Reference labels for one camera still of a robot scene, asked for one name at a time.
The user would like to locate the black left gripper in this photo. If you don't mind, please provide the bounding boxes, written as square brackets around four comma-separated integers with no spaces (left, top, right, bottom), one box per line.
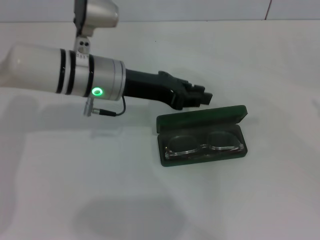
[121,68,214,111]

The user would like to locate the green glasses case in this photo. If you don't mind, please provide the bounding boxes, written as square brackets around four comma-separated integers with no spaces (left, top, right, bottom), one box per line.
[156,105,249,168]

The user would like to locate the clear plastic glasses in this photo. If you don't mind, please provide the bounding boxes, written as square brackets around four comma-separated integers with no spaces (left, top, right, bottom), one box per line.
[164,130,245,161]

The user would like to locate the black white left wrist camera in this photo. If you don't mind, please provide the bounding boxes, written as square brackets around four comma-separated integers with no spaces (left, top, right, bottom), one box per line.
[72,0,120,55]

